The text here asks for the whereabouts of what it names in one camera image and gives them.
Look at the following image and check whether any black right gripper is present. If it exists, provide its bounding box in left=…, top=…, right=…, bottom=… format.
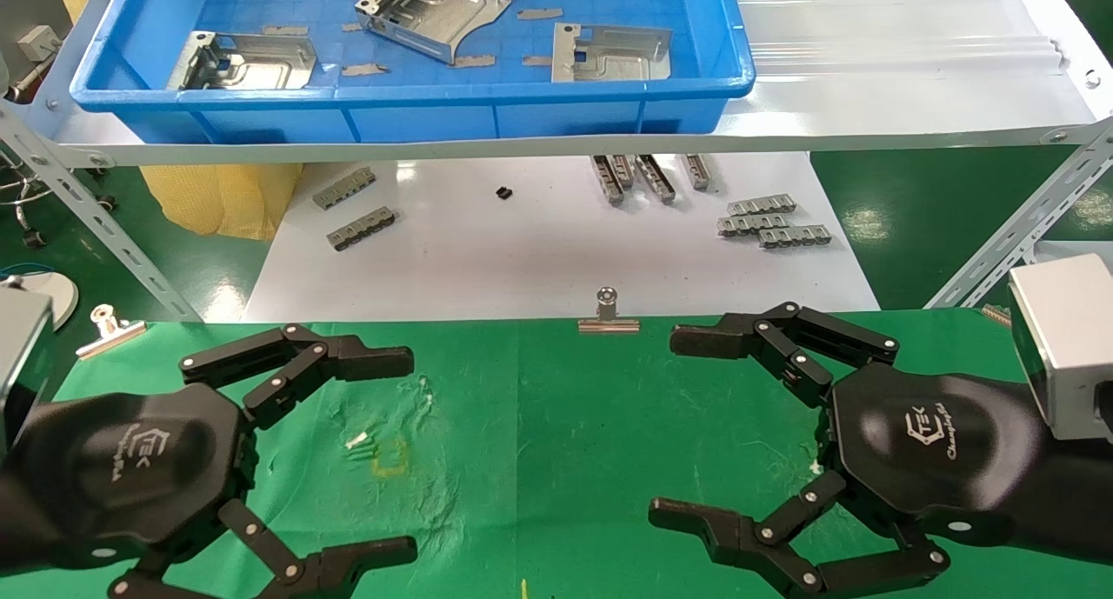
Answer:
left=649, top=302, right=1049, bottom=598

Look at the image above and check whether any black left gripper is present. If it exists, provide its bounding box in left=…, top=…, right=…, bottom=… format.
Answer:
left=26, top=323, right=420, bottom=599

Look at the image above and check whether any curved-edge sheet metal bracket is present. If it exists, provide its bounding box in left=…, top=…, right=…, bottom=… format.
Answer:
left=355, top=0, right=512, bottom=65

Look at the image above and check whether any green table cloth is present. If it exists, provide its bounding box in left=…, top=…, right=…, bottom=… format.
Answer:
left=0, top=310, right=1113, bottom=599

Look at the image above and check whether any silver binder clip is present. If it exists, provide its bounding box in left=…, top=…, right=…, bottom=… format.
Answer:
left=578, top=287, right=641, bottom=334
left=76, top=304, right=147, bottom=360

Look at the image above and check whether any yellow mesh bag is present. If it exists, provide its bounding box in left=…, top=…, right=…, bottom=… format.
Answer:
left=50, top=0, right=303, bottom=242

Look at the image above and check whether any white round stand base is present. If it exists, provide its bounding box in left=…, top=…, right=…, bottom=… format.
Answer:
left=0, top=271, right=79, bottom=330

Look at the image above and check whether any perforated metal angle strut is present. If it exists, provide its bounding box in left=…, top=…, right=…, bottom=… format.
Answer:
left=0, top=103, right=203, bottom=323
left=923, top=116, right=1113, bottom=310

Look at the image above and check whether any chrome chair base with casters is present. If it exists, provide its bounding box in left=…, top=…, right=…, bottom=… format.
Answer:
left=0, top=147, right=118, bottom=250

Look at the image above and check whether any blue plastic tray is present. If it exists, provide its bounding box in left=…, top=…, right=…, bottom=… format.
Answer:
left=70, top=0, right=756, bottom=144

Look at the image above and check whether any white corrugated shelf panel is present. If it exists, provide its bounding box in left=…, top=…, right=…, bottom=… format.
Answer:
left=39, top=0, right=1098, bottom=167

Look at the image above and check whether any small grey box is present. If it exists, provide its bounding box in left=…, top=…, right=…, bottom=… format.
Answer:
left=17, top=25, right=62, bottom=63

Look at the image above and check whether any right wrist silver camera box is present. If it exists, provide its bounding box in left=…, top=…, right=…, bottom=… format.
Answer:
left=1009, top=253, right=1113, bottom=442

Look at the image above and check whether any flat notched sheet metal bracket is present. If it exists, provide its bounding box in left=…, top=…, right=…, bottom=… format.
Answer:
left=551, top=23, right=673, bottom=83

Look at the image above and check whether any metal bracket with black clip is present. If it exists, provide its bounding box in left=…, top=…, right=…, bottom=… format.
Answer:
left=167, top=31, right=317, bottom=91

